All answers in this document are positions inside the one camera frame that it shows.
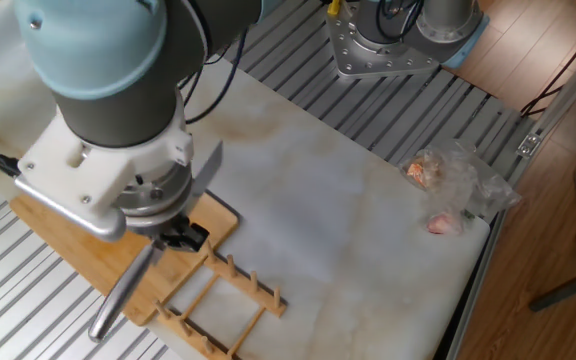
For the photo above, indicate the bamboo cutting board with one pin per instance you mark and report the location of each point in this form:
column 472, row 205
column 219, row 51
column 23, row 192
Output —
column 93, row 260

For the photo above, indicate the aluminium frame beam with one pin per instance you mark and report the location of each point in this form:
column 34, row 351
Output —
column 493, row 250

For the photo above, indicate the marble pattern table mat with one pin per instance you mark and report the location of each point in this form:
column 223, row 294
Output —
column 343, row 225

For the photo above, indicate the clear plastic bag with food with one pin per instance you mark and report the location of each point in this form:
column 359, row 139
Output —
column 448, row 185

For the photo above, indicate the dark chair leg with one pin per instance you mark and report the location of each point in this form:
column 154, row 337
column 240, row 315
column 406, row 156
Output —
column 568, row 287

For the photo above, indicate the steel cleaver knife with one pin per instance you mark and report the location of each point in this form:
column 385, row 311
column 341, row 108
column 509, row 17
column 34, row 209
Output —
column 123, row 290

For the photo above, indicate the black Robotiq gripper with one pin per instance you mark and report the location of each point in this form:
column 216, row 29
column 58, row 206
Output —
column 165, row 230

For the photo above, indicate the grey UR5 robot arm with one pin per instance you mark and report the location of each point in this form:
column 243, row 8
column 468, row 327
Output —
column 103, row 75

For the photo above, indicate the wooden peg rack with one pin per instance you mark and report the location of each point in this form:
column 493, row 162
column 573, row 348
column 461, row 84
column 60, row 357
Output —
column 248, row 295

